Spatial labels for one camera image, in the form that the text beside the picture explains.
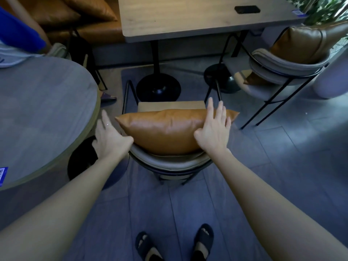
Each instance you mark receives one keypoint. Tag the person's right forearm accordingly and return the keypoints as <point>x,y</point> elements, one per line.
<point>272,206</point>

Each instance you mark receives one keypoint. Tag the rectangular wooden table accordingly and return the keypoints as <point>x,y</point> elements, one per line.
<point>176,16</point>

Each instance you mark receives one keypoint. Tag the person's left hand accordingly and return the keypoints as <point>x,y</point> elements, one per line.
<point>111,144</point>

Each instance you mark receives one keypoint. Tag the grey chair black frame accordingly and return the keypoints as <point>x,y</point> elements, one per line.
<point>58,50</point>
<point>272,62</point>
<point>168,163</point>

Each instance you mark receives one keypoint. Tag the dark blue slide sandal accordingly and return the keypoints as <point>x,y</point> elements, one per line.
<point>202,241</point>
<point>146,247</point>

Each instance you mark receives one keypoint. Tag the round white plant pot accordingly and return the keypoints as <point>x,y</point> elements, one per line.
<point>331,78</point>

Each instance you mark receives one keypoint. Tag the leafy green potted plant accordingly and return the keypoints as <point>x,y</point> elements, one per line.
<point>326,9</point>

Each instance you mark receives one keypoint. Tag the black smartphone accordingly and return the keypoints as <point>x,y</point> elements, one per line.
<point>247,9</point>

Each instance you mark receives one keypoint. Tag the round grey table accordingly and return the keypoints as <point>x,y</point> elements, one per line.
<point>40,114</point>

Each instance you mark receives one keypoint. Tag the blue square sticker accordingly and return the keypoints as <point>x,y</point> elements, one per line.
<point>3,176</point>
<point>299,13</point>

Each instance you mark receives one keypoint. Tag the brown leather bench sofa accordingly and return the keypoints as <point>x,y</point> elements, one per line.
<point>95,31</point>

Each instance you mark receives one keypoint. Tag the person's left forearm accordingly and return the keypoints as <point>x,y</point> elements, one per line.
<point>54,214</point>

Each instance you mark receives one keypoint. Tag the person's right hand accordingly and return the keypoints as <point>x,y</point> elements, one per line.
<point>214,133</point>

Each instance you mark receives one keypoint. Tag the black round table base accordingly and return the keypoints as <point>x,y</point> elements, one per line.
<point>81,160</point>

